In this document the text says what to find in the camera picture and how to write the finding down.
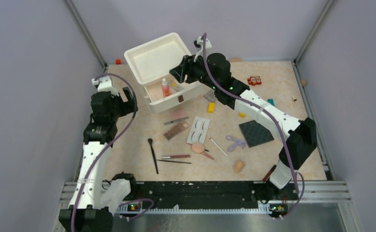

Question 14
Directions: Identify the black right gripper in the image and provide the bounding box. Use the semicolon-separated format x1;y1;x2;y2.
169;52;218;91

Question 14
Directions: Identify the white hand cream tube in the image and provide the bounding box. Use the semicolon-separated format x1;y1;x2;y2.
168;80;184;92

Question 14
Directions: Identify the pink spray bottle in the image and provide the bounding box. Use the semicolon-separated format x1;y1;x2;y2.
161;78;171;98

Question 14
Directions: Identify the white plastic drawer organizer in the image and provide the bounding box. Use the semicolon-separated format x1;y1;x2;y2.
124;32;209;114

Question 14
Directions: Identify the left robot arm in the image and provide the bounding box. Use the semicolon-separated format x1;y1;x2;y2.
58;87;138;232

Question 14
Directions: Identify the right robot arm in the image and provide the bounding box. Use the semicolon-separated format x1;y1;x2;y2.
169;53;318;199

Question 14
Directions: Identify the black makeup brush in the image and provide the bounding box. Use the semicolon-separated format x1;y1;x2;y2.
148;138;159;174

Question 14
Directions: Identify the beige makeup sponge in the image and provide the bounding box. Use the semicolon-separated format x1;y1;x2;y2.
234;160;245;173

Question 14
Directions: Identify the yellow rectangular toy block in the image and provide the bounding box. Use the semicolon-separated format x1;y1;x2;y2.
208;102;215;114

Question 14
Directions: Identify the pink compact case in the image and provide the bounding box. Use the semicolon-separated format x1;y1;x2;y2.
170;108;188;121

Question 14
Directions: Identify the silver eyeliner pencil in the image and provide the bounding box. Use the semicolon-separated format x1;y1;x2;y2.
164;116;189;125

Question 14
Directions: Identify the brown eyeshadow palette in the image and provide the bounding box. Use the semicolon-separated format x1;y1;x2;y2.
164;121;189;141

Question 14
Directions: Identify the white false eyelash card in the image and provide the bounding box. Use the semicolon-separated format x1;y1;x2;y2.
186;116;211;144

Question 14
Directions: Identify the thin black pencil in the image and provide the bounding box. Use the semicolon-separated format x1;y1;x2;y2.
156;159;192;164

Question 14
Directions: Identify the white cosmetic pencil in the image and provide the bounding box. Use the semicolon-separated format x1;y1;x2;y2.
209;137;228;157

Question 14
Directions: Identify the peach powder puff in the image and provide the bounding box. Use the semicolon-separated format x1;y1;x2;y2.
191;143;205;154

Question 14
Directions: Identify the silver red lip pencil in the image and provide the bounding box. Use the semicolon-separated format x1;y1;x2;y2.
161;155;191;160

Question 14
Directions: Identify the teal toy block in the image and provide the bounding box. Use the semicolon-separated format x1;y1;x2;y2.
267;99;275;106

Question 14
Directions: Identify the dark green building baseplate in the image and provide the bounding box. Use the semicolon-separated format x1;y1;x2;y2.
239;120;274;147

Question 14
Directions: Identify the wooden block at wall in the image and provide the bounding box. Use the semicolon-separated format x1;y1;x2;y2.
229;58;243;62

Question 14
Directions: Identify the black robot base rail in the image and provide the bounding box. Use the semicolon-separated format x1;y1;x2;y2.
124;181;298;209

